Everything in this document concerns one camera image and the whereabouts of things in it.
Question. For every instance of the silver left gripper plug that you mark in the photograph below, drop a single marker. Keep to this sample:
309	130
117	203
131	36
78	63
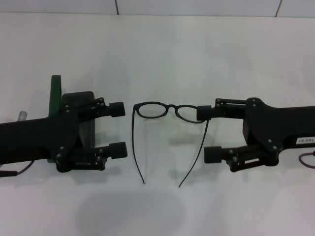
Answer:
22	115

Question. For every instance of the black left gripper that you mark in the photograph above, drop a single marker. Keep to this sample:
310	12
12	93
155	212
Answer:
29	137

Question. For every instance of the green glasses case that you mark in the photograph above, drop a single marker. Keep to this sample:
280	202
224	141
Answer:
55	98

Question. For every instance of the black glasses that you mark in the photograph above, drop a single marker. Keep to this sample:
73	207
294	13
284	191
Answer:
172	106

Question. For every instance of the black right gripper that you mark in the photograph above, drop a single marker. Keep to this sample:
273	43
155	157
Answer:
275	125

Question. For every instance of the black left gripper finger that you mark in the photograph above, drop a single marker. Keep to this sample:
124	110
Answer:
118	150
116	109

